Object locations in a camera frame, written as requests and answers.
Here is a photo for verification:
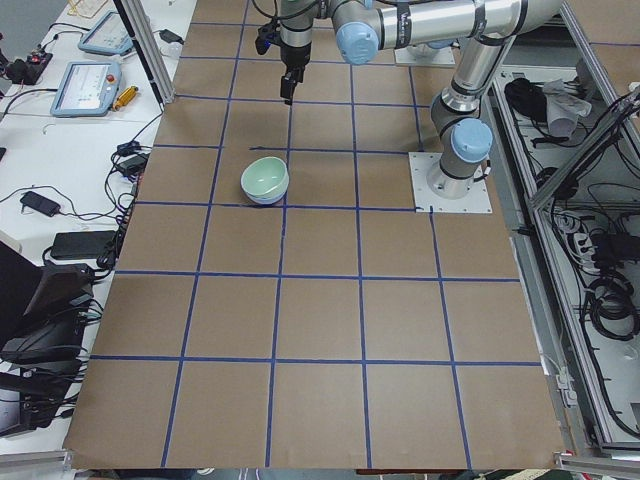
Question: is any near teach pendant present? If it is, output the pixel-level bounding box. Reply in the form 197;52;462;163
50;61;122;117

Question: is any teach pendant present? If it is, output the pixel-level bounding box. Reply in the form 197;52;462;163
78;10;134;56
50;61;122;117

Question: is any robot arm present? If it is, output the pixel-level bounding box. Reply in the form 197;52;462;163
255;0;561;200

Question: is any green bowl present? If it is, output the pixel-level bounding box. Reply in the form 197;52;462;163
241;156;289;181

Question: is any black phone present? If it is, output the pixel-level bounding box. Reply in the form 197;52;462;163
20;191;61;217

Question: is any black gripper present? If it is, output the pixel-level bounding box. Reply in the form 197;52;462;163
280;43;311;105

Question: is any brown paper mat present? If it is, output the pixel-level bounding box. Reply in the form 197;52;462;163
65;1;563;470

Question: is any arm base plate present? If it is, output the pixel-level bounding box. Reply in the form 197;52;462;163
394;44;456;68
408;152;492;214

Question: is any far teach pendant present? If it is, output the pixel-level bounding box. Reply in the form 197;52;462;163
78;10;134;56

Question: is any gold cylinder tool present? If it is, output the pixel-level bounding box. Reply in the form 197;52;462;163
111;85;139;111

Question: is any aluminium frame post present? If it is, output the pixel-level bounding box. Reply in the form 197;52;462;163
113;0;175;106

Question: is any black power adapter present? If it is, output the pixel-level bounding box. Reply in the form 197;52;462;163
159;29;184;44

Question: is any blue bowl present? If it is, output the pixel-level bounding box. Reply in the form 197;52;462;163
241;178;289;205

